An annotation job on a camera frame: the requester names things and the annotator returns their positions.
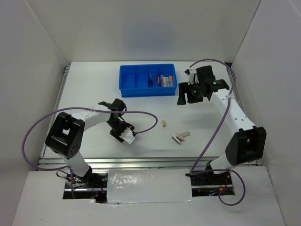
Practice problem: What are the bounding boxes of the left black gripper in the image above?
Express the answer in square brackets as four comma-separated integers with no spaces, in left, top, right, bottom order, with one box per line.
[106,118,135,143]

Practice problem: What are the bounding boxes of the red pen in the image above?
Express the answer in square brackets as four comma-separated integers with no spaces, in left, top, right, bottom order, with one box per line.
[158,73,163,87]

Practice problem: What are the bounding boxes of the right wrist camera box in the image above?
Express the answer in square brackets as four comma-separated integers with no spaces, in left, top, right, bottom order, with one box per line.
[184,68,199,85]

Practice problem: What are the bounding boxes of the purple highlighter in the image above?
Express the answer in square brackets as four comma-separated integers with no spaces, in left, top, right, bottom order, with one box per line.
[160,75,164,87]

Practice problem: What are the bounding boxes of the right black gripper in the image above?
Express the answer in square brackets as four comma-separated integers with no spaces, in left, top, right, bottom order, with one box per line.
[177,81,206,105]

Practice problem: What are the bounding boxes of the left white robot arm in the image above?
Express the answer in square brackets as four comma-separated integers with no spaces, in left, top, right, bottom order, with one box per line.
[45,98,135,188]

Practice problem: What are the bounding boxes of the blue pen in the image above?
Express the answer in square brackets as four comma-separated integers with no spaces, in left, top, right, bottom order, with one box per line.
[148,73,153,87]

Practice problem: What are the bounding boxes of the aluminium frame rail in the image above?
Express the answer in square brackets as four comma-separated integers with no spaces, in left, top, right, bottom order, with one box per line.
[38,156,261,171]

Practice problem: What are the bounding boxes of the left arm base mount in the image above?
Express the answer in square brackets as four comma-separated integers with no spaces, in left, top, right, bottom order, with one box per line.
[56,170,108,203]

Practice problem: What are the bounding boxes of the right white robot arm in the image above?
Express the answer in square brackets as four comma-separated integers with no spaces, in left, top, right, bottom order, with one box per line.
[177,65,267,185]

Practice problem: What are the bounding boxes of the blue compartment tray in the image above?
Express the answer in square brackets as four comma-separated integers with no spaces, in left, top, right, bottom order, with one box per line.
[119,64,178,97]

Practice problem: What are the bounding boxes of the white foil cover sheet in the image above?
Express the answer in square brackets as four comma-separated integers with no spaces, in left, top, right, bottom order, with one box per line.
[107,169,192,203]

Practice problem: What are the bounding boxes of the red pen crossed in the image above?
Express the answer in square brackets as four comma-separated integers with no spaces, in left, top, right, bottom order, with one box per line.
[153,74,160,87]

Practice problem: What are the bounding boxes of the pink eraser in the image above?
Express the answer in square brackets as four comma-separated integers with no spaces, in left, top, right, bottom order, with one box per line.
[176,134,185,142]

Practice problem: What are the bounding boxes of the yellow highlighter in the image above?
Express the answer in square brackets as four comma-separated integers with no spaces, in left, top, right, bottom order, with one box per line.
[163,77,167,87]

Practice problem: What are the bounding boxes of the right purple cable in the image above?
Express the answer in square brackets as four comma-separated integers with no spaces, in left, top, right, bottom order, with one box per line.
[190,58,246,206]

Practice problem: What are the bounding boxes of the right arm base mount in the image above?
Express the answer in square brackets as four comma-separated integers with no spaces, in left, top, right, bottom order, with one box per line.
[185,172,235,197]

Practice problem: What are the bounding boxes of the purple cable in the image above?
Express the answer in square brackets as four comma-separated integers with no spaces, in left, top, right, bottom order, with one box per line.
[22,107,158,200]
[190,58,246,206]

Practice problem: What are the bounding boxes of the grey white eraser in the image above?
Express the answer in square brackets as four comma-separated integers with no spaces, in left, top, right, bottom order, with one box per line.
[180,131,190,137]

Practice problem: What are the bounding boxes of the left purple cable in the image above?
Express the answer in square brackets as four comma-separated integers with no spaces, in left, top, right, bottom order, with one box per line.
[22,107,158,200]

